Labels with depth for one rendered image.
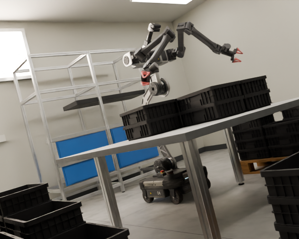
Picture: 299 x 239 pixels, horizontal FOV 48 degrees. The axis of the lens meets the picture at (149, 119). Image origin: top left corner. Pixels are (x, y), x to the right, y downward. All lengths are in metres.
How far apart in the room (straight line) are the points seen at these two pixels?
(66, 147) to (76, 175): 0.37
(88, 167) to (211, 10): 3.72
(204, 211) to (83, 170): 2.85
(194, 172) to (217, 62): 4.90
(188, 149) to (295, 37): 4.19
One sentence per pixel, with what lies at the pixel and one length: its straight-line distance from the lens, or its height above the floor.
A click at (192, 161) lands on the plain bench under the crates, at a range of 1.65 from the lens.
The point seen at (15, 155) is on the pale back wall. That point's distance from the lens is 5.00.
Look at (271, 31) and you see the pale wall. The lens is 5.82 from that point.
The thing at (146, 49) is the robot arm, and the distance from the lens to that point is 3.07.
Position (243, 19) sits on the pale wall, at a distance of 6.10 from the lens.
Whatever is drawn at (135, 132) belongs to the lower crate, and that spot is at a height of 0.75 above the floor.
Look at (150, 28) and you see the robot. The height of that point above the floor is 1.69.
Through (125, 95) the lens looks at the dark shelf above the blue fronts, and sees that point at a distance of 4.88.
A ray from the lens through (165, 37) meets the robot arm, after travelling 2.86.
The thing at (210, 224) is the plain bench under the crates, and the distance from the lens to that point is 1.72.
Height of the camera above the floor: 0.77
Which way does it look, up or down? 1 degrees up
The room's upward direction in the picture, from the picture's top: 14 degrees counter-clockwise
